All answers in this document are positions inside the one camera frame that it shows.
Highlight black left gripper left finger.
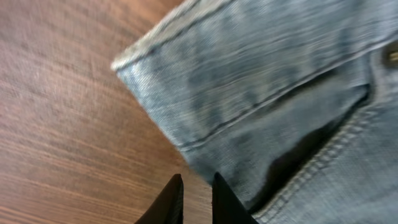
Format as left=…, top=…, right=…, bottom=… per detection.
left=135, top=174, right=184, bottom=224

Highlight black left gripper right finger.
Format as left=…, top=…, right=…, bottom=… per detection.
left=212, top=172, right=258, bottom=224

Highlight light blue denim shorts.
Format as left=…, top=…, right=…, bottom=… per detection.
left=112, top=0, right=397, bottom=223

